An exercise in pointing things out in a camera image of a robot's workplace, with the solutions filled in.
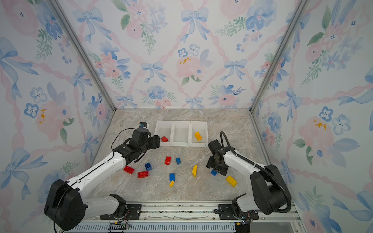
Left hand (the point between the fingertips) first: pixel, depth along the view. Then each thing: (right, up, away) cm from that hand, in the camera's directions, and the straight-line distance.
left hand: (155, 137), depth 84 cm
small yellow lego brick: (+9, -27, -2) cm, 28 cm away
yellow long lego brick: (+44, -25, 0) cm, 51 cm away
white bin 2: (+14, +1, +20) cm, 24 cm away
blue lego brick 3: (+34, -21, +2) cm, 40 cm away
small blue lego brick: (+13, -16, +7) cm, 22 cm away
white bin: (+1, +4, +24) cm, 25 cm away
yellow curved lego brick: (+23, -20, +2) cm, 30 cm away
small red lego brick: (+2, -3, +16) cm, 17 cm away
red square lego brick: (+6, -15, +7) cm, 18 cm away
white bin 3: (+29, +5, +26) cm, 39 cm away
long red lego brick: (-8, -22, +1) cm, 23 cm away
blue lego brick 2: (+10, -24, +2) cm, 26 cm away
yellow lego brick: (+26, -1, +18) cm, 31 cm away
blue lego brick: (-5, -18, +2) cm, 19 cm away
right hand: (+34, -19, +4) cm, 39 cm away
